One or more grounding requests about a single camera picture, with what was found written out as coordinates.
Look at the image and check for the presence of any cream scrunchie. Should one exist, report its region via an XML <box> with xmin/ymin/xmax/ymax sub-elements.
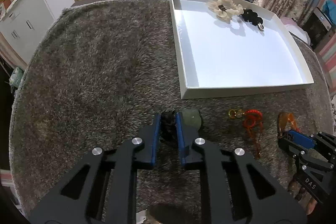
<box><xmin>207</xmin><ymin>0</ymin><xmax>244</xmax><ymax>23</ymax></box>

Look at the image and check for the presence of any black scrunchie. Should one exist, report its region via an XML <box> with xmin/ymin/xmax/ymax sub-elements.
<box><xmin>241</xmin><ymin>9</ymin><xmax>264</xmax><ymax>31</ymax></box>

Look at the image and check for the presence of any person's right hand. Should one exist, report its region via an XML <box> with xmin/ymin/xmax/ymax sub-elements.
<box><xmin>306</xmin><ymin>198</ymin><xmax>317</xmax><ymax>215</ymax></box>

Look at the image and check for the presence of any grey shaggy rug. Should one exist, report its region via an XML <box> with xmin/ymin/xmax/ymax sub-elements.
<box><xmin>10</xmin><ymin>0</ymin><xmax>334</xmax><ymax>214</ymax></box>

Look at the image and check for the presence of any white shallow tray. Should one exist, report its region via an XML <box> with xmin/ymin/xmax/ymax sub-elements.
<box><xmin>169</xmin><ymin>0</ymin><xmax>314</xmax><ymax>99</ymax></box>

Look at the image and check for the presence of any black appliance with panel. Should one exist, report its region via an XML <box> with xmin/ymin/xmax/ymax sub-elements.
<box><xmin>302</xmin><ymin>7</ymin><xmax>334</xmax><ymax>50</ymax></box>

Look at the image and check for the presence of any white and pink bag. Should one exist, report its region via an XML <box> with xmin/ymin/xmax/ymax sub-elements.
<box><xmin>280</xmin><ymin>16</ymin><xmax>311</xmax><ymax>46</ymax></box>

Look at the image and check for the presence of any teal cloth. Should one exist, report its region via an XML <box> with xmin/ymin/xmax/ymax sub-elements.
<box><xmin>322</xmin><ymin>0</ymin><xmax>336</xmax><ymax>25</ymax></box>

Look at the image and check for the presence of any white cabinet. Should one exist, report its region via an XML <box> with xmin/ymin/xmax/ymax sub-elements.
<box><xmin>1</xmin><ymin>0</ymin><xmax>75</xmax><ymax>64</ymax></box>

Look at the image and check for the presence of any brown wooden bead bracelet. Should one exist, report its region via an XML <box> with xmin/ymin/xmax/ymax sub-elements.
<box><xmin>287</xmin><ymin>178</ymin><xmax>306</xmax><ymax>201</ymax></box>

